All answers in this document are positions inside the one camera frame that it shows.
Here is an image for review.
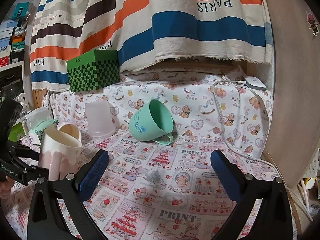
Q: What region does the pink and white mug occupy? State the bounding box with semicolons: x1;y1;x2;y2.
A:
39;128;82;181

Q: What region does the frosted translucent plastic cup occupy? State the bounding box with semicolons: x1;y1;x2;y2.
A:
85;101;116;139

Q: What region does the mint green plastic cup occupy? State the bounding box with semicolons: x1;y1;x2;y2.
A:
129;99;174;146

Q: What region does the person's left hand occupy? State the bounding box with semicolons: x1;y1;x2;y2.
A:
0;176;15;199

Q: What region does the green storage bin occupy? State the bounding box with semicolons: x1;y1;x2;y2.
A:
8;122;25;142

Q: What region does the tissue pack with white tissue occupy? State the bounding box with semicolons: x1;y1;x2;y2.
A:
26;107;59;145

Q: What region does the clear spray bottle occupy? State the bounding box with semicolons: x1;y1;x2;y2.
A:
18;93;29;136

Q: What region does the green checkered box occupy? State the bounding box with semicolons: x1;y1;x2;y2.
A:
67;49;120;92

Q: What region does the printed tablecloth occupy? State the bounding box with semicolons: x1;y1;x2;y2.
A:
43;68;278;239

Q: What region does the white shelf with boxes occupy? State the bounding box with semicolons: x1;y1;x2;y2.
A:
1;2;29;101

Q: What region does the white power bank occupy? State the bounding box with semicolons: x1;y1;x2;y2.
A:
243;76;267;90

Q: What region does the striped hanging cloth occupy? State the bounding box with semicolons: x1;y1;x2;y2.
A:
30;0;273;92

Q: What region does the white cable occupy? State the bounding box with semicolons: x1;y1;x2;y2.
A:
212;80;313;221

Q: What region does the small white mug with handle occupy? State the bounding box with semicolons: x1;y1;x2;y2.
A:
56;122;82;142

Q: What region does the cartoon sticker on wall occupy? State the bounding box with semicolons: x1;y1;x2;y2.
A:
306;11;319;36

